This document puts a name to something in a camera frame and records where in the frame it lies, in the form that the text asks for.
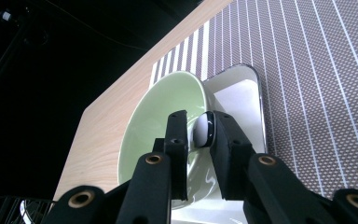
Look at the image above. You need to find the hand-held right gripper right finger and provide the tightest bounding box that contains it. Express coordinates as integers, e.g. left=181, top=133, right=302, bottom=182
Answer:
left=209, top=110, right=258, bottom=202

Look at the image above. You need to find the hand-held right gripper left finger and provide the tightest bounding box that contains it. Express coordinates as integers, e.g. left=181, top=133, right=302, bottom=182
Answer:
left=153, top=109, right=190, bottom=202

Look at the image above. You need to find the white ceramic spoon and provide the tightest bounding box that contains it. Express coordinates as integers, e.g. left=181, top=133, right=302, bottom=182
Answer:
left=192, top=110, right=216, bottom=149
left=18, top=200, right=34, bottom=224

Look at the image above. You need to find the green ceramic bowl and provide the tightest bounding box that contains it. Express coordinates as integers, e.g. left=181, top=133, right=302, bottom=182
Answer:
left=117, top=70, right=223, bottom=211

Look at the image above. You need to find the black wire basket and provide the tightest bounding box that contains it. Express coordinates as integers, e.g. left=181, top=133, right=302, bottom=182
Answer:
left=0, top=194, right=58, bottom=224

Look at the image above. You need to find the white square plate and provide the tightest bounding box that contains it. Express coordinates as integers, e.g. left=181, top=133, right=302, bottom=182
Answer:
left=170, top=63, right=269, bottom=224

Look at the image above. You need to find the grey striped placemat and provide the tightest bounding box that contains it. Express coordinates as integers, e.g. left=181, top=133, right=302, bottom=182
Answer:
left=148, top=0, right=358, bottom=200

